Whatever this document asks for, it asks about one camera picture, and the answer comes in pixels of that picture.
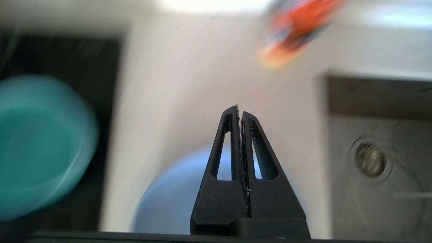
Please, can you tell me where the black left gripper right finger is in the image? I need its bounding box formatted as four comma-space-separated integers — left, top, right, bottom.
241, 111, 307, 220

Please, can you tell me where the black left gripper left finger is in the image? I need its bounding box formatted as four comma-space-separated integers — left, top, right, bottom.
190, 105, 251, 236

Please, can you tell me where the blue round plate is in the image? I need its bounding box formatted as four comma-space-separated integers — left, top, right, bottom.
133, 145, 264, 236

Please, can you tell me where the orange dish soap bottle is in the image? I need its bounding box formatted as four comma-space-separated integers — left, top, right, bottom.
261, 0, 345, 68

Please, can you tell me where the teal plastic bowl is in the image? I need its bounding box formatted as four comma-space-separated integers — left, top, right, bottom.
0, 74, 100, 221

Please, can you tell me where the metal sink drain strainer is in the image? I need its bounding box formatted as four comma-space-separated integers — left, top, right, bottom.
350, 137, 394, 183

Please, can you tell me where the stainless steel sink basin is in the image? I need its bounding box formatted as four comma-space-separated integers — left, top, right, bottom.
325, 75, 432, 242

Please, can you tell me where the black induction cooktop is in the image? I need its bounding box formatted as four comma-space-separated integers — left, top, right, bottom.
0, 34, 121, 233

